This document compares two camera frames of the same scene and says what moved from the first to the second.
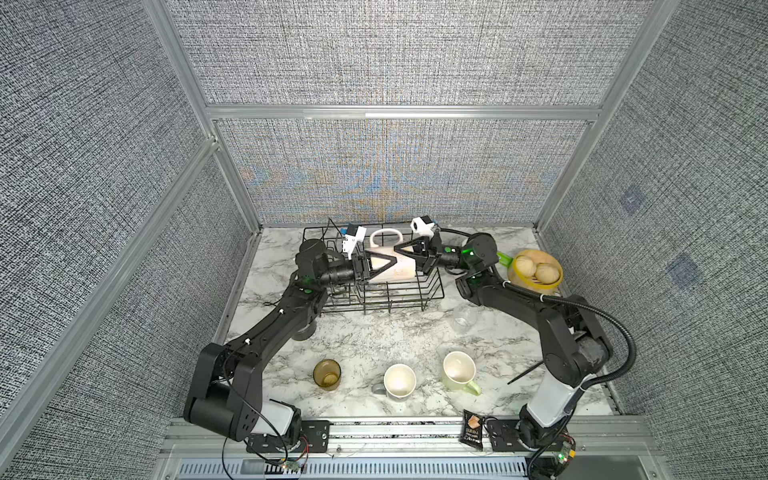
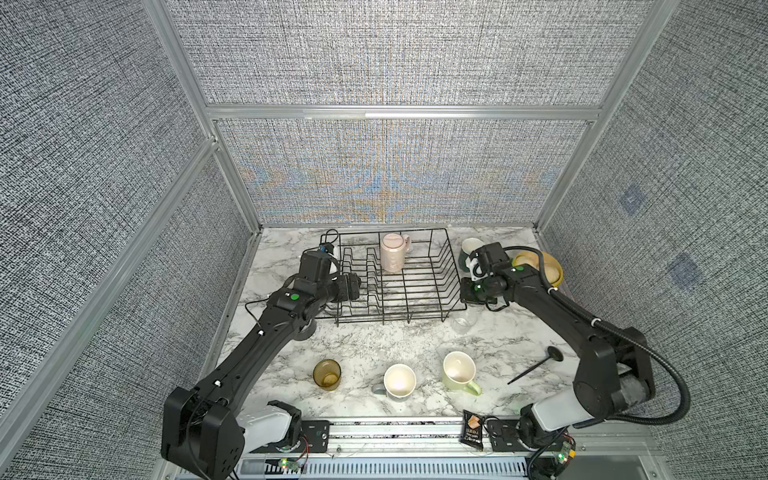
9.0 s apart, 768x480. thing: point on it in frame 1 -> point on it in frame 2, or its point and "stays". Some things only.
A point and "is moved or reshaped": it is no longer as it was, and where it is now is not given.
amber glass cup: [327, 374] stays
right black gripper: [423, 250] -> [466, 294]
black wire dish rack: [390, 266] is moved or reshaped
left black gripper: [360, 268] -> [353, 285]
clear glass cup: [463, 318] stays
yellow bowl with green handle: [533, 269] stays
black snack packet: [472, 430] stays
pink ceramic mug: [403, 269] is moved or reshaped
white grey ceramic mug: [399, 382] stays
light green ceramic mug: [458, 370] stays
